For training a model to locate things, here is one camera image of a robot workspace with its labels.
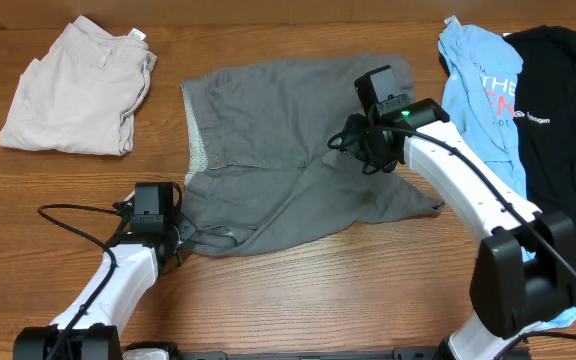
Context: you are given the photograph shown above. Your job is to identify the grey shorts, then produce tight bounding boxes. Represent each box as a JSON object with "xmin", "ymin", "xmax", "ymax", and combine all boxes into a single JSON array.
[{"xmin": 181, "ymin": 54, "xmax": 444, "ymax": 256}]

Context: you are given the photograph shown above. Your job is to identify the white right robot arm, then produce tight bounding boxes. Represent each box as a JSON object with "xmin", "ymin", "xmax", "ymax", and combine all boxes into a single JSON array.
[{"xmin": 328, "ymin": 97, "xmax": 576, "ymax": 359}]

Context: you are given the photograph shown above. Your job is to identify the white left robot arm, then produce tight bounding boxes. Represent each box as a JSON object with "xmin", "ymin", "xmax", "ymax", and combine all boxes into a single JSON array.
[{"xmin": 13, "ymin": 216, "xmax": 196, "ymax": 360}]

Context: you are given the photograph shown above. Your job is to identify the light blue t-shirt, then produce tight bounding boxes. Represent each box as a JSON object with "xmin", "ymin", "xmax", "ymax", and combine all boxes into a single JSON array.
[{"xmin": 437, "ymin": 15, "xmax": 576, "ymax": 332}]

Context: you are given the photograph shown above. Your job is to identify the folded beige shorts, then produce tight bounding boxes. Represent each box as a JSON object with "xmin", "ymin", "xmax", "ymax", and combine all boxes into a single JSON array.
[{"xmin": 0, "ymin": 16, "xmax": 157, "ymax": 156}]

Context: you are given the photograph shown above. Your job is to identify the black t-shirt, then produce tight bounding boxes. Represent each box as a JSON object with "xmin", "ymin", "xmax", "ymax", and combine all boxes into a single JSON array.
[{"xmin": 505, "ymin": 26, "xmax": 576, "ymax": 228}]

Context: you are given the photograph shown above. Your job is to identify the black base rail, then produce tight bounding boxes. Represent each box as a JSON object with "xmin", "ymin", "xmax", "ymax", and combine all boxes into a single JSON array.
[{"xmin": 122, "ymin": 341, "xmax": 532, "ymax": 360}]

